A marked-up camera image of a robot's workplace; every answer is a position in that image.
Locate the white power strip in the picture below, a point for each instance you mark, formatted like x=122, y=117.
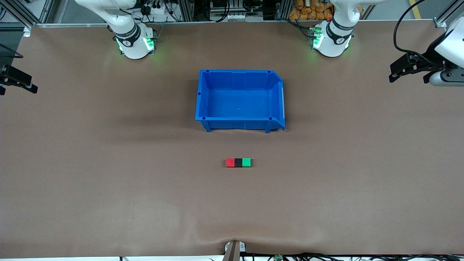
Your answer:
x=159, y=10

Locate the pile of orange objects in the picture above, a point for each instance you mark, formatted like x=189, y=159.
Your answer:
x=308, y=11

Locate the small red cube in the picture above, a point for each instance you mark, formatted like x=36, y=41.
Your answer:
x=230, y=162

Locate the large table cover mat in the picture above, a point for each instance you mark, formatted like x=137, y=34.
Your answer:
x=145, y=217

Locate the blue plastic storage bin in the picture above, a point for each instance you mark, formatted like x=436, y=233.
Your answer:
x=239, y=99

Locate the aluminium frame post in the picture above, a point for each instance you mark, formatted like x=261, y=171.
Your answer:
x=14, y=9
x=447, y=11

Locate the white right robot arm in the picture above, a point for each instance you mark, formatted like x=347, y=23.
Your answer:
x=134, y=40

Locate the small black cube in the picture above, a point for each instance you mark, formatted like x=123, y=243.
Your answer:
x=238, y=163

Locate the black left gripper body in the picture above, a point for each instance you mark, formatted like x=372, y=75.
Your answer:
x=432, y=55

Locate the small green cube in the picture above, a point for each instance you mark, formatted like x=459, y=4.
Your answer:
x=247, y=162

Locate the aluminium table edge rail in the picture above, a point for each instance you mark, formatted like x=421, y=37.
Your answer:
x=217, y=21

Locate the metal table clamp bracket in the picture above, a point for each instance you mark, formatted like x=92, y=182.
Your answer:
x=235, y=250

